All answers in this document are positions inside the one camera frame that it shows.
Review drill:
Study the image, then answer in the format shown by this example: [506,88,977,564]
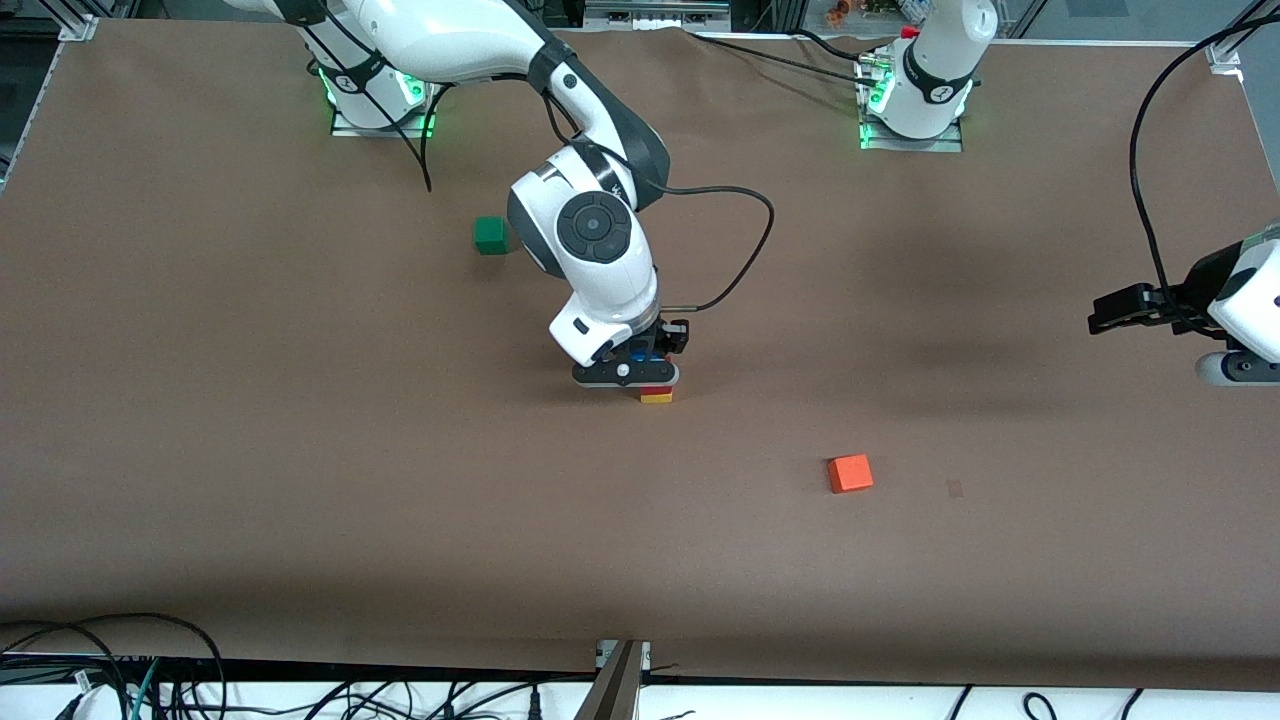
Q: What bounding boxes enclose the brown paper table cover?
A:
[0,18,1280,691]

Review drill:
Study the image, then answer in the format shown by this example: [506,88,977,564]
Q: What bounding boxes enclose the orange wooden block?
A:
[827,454,875,495]

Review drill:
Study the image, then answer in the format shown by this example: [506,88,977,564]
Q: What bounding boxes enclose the white shelf board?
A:
[0,678,1280,720]

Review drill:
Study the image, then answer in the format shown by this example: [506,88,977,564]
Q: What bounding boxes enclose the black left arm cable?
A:
[1129,0,1280,336]

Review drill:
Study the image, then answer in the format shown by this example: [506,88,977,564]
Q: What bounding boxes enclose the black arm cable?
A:
[1129,0,1280,336]
[300,20,777,313]

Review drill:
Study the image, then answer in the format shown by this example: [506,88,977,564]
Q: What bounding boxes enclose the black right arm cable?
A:
[300,20,777,313]

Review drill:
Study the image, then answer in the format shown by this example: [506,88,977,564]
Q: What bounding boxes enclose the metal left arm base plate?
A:
[858,55,964,153]

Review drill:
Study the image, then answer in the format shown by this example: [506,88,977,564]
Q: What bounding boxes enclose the black base cable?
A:
[795,28,886,63]
[688,32,881,86]

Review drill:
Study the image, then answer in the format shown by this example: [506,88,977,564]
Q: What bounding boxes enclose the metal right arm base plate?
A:
[330,70,438,139]

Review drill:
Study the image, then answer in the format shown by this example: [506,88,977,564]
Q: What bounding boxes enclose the grey metal equipment rail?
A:
[585,0,731,26]

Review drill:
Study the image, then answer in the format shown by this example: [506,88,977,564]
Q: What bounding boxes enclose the aluminium profile post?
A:
[575,640,651,720]

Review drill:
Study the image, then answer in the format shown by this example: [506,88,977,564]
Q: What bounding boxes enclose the black looped floor cable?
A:
[0,612,229,720]

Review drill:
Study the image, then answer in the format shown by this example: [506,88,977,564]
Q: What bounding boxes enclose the teal cable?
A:
[128,658,161,720]

